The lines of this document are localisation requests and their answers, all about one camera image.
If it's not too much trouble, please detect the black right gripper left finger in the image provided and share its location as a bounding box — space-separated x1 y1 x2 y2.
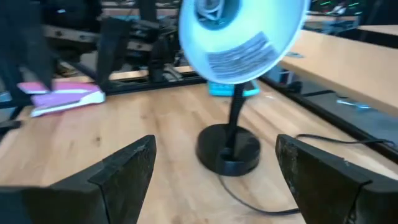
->
0 134 157 224

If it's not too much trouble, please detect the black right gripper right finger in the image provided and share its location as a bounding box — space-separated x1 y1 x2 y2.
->
275 134 398 224

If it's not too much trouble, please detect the black gooseneck desk lamp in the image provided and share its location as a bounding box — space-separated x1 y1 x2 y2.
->
178 0 312 177

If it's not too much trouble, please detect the pink and white stapler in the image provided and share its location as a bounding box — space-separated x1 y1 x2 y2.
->
17 81 106 118

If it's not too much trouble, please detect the teal plastic box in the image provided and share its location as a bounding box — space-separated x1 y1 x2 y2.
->
207 80 261 97

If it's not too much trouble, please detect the black lamp power cable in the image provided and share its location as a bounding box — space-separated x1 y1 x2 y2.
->
217 133 396 216

